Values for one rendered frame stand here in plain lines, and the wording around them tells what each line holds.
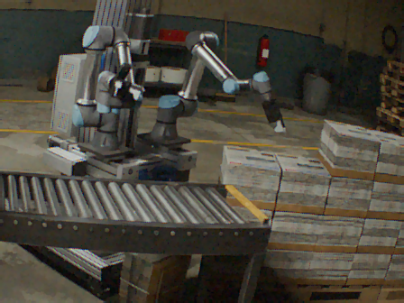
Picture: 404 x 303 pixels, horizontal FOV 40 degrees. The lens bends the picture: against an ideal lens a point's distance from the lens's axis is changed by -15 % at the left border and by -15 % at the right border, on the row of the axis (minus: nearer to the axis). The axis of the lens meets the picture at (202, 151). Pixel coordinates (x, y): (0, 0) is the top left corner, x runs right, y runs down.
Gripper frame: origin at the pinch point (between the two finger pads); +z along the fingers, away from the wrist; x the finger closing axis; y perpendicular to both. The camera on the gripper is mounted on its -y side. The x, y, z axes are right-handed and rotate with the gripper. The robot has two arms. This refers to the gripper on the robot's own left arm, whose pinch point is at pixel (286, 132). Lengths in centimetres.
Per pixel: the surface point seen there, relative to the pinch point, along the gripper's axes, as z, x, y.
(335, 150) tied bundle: 14.6, 18.1, -22.5
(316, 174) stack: 22.9, 18.5, -7.7
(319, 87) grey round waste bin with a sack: 133, -663, -128
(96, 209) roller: -27, 104, 85
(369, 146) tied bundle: 21, 18, -43
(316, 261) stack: 74, 19, 7
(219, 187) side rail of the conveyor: -2, 51, 41
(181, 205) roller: -10, 82, 56
